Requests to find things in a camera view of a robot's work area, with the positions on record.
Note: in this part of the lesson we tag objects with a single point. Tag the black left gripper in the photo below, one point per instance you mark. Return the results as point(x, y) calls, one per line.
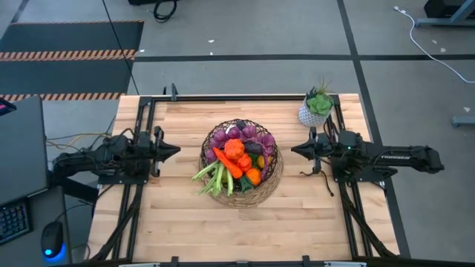
point(157, 152)

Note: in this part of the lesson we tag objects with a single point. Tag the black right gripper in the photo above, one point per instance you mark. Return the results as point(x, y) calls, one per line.
point(324, 148)

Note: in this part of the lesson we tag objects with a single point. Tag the yellow lemon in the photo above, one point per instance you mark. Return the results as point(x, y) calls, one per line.
point(261, 161)

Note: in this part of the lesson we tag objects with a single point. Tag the green bell pepper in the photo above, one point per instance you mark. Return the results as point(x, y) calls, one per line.
point(254, 157)

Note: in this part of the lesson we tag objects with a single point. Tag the dark purple eggplant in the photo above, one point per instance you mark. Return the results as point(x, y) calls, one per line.
point(253, 147)

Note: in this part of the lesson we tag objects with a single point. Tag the green and white leek bunch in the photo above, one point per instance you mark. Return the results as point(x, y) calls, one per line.
point(219, 178)

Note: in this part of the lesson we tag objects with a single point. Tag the smooth orange fruit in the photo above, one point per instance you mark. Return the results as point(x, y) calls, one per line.
point(254, 176)

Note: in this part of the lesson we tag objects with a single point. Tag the orange carrot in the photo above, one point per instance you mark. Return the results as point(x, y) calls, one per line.
point(228, 165)

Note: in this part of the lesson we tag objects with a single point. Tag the lumpy orange-red round fruit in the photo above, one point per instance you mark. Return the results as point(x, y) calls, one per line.
point(245, 162)
point(234, 148)

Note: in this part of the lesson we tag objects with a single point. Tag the purple grapes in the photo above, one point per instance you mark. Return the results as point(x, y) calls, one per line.
point(234, 132)

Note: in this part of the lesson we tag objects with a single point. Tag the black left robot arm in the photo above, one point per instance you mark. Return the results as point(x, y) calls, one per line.
point(92, 159)

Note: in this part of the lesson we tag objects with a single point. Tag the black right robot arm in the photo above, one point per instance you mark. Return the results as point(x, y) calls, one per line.
point(408, 157)

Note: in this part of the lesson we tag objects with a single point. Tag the succulent in patterned white pot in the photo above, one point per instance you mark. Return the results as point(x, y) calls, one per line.
point(315, 111)

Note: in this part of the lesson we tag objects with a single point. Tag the black hazard-striped floor mat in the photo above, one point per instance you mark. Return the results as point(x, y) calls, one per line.
point(74, 74)

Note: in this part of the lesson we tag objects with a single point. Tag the grey desk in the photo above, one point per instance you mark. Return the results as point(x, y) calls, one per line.
point(37, 207)

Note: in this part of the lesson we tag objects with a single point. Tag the black computer mouse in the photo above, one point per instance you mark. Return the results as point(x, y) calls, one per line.
point(52, 237)

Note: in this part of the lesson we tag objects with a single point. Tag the grey desk foot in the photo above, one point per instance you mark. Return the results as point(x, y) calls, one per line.
point(464, 121)

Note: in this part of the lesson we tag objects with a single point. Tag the black device with pink light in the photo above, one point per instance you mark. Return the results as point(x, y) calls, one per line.
point(5, 107)

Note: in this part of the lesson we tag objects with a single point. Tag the black keyboard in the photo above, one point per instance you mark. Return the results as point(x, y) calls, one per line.
point(13, 222)

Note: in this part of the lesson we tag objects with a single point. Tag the black aluminium table frame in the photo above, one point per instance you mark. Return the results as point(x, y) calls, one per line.
point(241, 98)

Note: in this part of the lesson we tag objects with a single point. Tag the grey desk frame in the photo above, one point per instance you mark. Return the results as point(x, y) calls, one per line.
point(445, 21)

